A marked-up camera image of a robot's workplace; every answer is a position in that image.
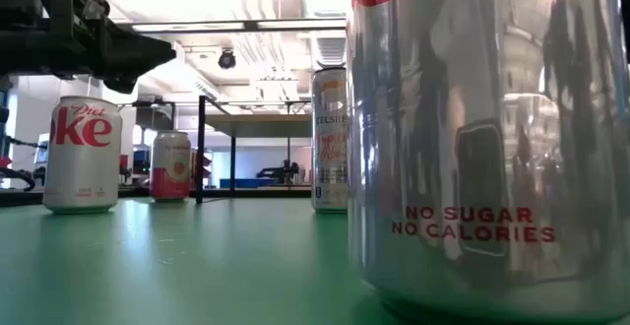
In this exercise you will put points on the white Celsius can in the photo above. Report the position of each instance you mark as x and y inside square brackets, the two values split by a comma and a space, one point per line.
[329, 177]

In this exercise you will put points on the wooden shelf black legs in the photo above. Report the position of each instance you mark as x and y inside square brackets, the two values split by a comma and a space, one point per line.
[256, 124]

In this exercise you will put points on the black ceiling spotlight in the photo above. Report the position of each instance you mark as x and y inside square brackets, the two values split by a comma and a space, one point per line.
[227, 59]

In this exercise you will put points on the silver Diet Coke can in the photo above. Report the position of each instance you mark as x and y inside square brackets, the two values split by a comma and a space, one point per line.
[492, 143]

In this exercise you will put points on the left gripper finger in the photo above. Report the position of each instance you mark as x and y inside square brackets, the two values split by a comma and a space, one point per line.
[122, 84]
[133, 54]

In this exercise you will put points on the long overhead light bar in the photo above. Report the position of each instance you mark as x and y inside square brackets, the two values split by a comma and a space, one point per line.
[197, 26]

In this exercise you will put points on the black background robot arm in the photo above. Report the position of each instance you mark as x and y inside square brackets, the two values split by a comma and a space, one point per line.
[280, 172]

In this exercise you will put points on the computer monitor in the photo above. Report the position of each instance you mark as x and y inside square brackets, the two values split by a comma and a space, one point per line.
[42, 152]

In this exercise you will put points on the blue box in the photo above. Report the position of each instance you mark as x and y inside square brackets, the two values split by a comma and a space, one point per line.
[246, 183]

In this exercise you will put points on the Spindrift can pink band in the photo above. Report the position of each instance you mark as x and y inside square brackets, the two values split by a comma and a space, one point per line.
[170, 177]

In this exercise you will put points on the black rig frame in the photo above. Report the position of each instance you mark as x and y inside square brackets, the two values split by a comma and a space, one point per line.
[256, 193]

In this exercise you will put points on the white Diet Coke can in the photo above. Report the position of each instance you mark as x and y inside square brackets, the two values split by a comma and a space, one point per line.
[81, 167]

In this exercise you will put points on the green table mat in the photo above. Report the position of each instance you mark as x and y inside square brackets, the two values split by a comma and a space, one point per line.
[197, 266]

